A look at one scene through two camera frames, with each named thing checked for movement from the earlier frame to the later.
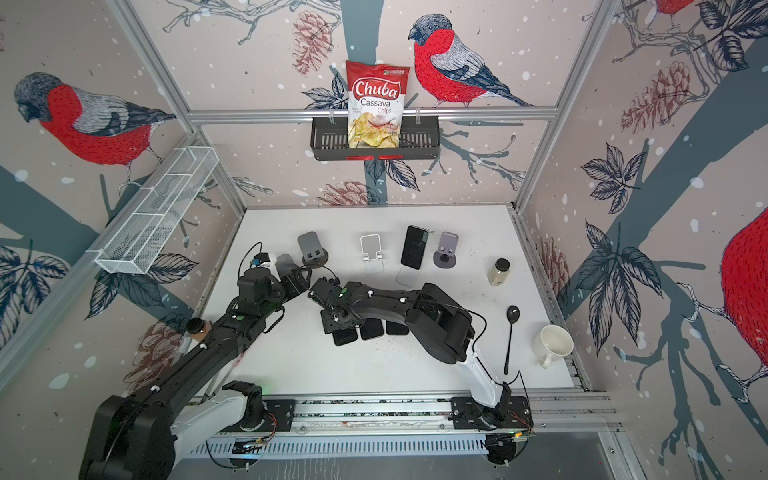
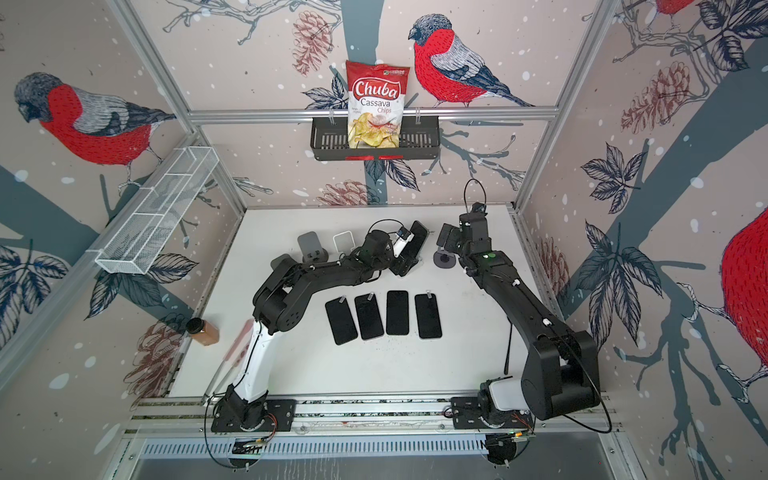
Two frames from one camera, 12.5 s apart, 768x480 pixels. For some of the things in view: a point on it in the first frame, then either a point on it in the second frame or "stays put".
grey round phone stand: (285, 265) stays put
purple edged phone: (371, 327) stays put
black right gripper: (325, 324) → (453, 233)
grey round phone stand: (445, 258) stays put
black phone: (414, 247) stays put
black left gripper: (303, 284) → (403, 265)
